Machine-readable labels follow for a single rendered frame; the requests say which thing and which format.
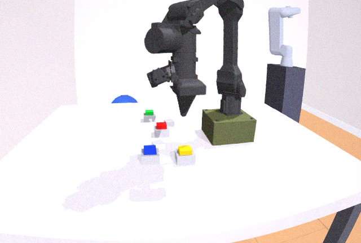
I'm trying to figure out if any blue button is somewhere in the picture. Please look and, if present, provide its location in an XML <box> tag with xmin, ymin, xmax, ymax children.
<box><xmin>141</xmin><ymin>145</ymin><xmax>160</xmax><ymax>165</ymax></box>

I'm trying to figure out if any yellow button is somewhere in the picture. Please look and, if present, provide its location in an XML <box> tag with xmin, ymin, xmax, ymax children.
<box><xmin>174</xmin><ymin>145</ymin><xmax>196</xmax><ymax>166</ymax></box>

